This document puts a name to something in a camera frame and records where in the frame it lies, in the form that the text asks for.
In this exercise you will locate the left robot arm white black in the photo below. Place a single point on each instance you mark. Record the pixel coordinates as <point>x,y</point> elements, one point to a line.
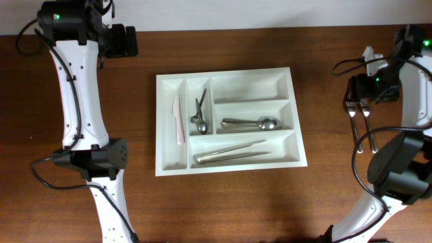
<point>80,35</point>

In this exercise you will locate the small steel teaspoon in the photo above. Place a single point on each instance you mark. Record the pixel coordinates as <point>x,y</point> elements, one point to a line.
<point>194,119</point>
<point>201,124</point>

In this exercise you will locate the white plastic cutlery tray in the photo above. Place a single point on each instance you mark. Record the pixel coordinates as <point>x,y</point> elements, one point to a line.
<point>239,107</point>

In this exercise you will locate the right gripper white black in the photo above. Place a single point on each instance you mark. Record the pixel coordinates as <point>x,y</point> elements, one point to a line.
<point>356,89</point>

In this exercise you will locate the steel spoon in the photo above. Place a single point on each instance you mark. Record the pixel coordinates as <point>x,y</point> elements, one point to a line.
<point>270,121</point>
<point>243,125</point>

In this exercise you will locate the steel serving tongs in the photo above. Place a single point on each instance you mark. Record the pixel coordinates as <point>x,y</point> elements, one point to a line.
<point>227,154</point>

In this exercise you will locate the steel fork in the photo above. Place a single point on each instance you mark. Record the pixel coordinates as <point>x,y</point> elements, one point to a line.
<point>352,125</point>
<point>366,111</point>

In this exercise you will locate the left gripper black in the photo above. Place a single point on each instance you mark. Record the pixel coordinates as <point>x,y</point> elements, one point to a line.
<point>131,40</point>

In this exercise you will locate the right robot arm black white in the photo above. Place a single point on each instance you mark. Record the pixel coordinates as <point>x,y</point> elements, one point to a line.
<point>399,173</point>

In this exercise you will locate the pink plastic knife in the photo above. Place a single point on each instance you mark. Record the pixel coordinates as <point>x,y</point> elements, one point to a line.
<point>179,128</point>

